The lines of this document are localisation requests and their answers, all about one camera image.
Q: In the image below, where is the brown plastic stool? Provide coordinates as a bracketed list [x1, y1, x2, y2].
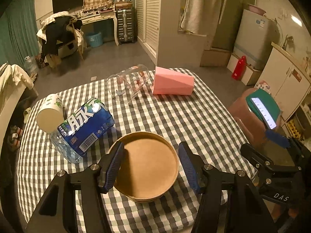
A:
[228, 88, 281, 148]

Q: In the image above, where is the white desk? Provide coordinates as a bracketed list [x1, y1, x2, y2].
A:
[80, 9, 119, 46]

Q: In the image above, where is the large water jug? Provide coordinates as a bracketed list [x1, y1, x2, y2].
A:
[24, 56, 39, 77]

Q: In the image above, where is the red thermos bottle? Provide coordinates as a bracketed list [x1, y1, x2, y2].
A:
[232, 56, 247, 81]

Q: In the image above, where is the teal curtain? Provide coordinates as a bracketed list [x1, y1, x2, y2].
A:
[1, 0, 39, 67]

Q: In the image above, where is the white louvered wardrobe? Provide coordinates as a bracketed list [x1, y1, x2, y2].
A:
[135, 0, 207, 68]

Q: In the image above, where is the sneaker pair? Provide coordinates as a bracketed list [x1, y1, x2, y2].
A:
[7, 125, 23, 151]

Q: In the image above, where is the lit smartphone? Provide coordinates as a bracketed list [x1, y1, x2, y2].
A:
[251, 97, 277, 130]

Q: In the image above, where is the black monitor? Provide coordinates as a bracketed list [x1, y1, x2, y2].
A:
[52, 0, 83, 13]

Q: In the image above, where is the pink faceted cup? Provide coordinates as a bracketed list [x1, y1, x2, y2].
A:
[152, 67, 195, 96]

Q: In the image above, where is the blue label water bottle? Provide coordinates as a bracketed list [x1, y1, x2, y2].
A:
[50, 98, 115, 164]

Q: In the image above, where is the pink basin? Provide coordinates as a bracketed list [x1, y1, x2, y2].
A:
[247, 4, 266, 16]

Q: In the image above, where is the hanging white towel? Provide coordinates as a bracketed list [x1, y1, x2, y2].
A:
[179, 0, 221, 36]

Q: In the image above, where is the green slipper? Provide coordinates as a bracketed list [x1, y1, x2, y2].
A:
[23, 107, 32, 124]

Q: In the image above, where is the white cabinet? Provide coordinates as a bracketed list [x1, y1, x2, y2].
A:
[255, 42, 310, 122]

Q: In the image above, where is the black suitcase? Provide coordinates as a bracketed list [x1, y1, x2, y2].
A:
[116, 8, 136, 43]

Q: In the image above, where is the wooden chair with clothes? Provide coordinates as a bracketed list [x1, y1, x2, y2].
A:
[36, 11, 85, 68]

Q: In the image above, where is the white small fridge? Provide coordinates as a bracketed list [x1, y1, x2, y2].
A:
[233, 10, 280, 70]

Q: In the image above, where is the white green paper cup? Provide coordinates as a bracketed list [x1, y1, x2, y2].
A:
[36, 94, 64, 134]

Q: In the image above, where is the green notebook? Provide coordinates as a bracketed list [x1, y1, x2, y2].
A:
[246, 89, 280, 122]

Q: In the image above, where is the blue laundry basket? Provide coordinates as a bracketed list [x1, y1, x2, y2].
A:
[85, 32, 103, 48]

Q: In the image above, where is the checkered tablecloth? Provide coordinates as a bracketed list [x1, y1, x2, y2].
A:
[16, 75, 256, 232]

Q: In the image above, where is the clear glass cup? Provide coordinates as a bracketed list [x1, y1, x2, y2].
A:
[107, 64, 151, 104]

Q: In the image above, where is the bed with bedding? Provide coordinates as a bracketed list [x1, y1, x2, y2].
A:
[1, 63, 38, 133]

